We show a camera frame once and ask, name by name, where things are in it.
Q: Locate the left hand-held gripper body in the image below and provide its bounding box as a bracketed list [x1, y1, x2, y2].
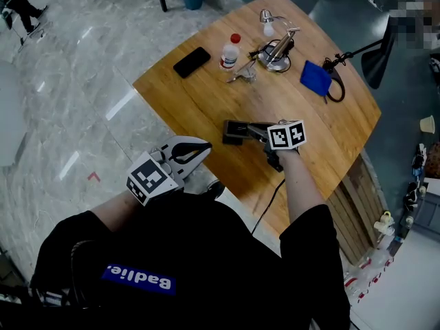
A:
[126, 140, 187, 207]

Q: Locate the blue cloth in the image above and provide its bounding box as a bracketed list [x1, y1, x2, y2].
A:
[299, 60, 333, 98]

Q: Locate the person's black shirt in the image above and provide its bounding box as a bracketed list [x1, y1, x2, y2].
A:
[29, 190, 351, 330]

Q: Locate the clear bottle with red cap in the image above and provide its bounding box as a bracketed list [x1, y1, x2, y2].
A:
[219, 33, 242, 72]

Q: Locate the black smartphone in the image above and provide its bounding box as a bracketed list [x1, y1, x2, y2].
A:
[172, 46, 212, 80]

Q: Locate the brown snack bag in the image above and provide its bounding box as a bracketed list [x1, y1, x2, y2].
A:
[423, 141, 440, 179]

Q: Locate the beige cup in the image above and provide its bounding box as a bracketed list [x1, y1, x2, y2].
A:
[419, 115, 437, 135]

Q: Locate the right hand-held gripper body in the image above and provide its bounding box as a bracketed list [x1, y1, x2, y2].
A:
[261, 119, 308, 173]

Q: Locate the person's right forearm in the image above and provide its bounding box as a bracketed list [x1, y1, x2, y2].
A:
[276, 148, 327, 227]

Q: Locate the row of clear plastic bottles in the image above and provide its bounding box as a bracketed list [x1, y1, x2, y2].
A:
[342, 249, 396, 306]

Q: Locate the stack of wooden planks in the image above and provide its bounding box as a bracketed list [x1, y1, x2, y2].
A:
[325, 148, 386, 266]

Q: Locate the silver desk lamp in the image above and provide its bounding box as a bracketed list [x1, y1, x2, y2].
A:
[247, 8, 301, 74]

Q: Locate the black desk lamp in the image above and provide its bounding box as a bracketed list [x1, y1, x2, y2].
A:
[322, 14, 397, 104]

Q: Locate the person's left forearm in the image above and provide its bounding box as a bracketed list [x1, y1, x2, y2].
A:
[91, 190, 145, 233]

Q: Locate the person's black shoe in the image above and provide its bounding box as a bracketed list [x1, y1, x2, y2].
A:
[205, 179, 226, 201]

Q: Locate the black shoulder strap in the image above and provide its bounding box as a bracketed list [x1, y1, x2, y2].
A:
[70, 239, 100, 309]

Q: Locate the white and yellow toy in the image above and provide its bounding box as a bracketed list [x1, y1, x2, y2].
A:
[373, 210, 396, 237]

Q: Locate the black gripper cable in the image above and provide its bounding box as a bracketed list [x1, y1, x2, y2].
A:
[250, 178, 287, 236]

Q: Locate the grey plastic crate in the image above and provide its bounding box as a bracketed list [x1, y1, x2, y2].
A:
[411, 183, 440, 234]

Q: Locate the black white small device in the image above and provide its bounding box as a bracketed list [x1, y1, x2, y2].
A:
[411, 143, 428, 179]
[402, 181, 428, 213]

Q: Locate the small black box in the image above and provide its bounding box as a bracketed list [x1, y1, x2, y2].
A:
[221, 119, 254, 146]

